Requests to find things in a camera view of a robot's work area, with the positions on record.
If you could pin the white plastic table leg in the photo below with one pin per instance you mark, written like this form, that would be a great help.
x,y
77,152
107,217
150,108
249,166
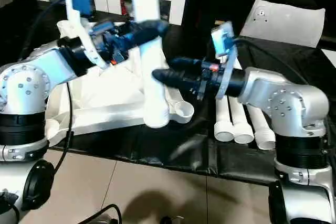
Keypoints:
x,y
152,77
262,132
224,124
242,127

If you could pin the white plastic table top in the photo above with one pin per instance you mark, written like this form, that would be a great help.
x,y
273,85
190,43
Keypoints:
x,y
110,98

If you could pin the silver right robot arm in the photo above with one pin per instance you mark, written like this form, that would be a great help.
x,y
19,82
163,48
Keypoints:
x,y
289,114

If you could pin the black work mat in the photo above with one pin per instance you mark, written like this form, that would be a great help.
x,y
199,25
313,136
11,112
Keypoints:
x,y
294,77

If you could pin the white plastic bag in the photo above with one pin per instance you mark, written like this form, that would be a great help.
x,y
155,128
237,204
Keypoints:
x,y
286,22

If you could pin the flat white board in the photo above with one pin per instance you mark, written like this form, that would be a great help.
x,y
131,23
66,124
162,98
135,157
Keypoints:
x,y
329,57

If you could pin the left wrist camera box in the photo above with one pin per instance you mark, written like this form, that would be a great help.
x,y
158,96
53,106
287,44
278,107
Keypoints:
x,y
79,17

